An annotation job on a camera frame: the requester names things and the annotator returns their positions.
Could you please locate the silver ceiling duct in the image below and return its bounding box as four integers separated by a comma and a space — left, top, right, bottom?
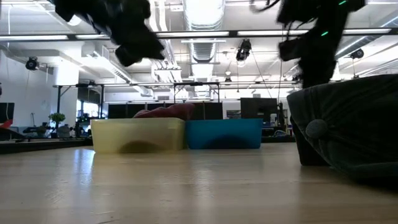
182, 0, 226, 63

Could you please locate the dark green cap with button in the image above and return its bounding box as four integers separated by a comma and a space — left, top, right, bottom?
286, 73, 398, 183

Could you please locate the yellow translucent plastic bin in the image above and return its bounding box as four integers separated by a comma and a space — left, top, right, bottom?
90, 117, 187, 154

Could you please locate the large black monitor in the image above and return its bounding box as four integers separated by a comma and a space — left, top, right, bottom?
240, 97, 279, 119

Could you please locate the blue plastic bin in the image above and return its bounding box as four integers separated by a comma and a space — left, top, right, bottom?
185, 118, 264, 150

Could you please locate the dark background table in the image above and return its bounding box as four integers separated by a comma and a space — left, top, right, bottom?
0, 138, 93, 156

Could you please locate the black background rig frame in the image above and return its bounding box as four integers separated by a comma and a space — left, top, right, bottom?
52, 81, 221, 119

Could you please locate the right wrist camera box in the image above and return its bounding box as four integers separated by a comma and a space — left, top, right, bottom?
277, 38, 301, 62

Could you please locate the maroon cap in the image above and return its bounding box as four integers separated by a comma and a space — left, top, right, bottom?
132, 103, 196, 122

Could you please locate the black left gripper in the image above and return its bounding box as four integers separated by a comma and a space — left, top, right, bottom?
107, 17, 166, 68

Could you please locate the small green potted plant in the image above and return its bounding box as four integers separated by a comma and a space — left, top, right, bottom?
48, 112, 67, 138

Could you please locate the black ceiling spotlight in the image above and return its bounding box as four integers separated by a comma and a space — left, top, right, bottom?
349, 48, 366, 60
25, 57, 40, 72

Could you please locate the black overhead camera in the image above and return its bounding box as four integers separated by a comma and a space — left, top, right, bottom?
235, 39, 252, 62

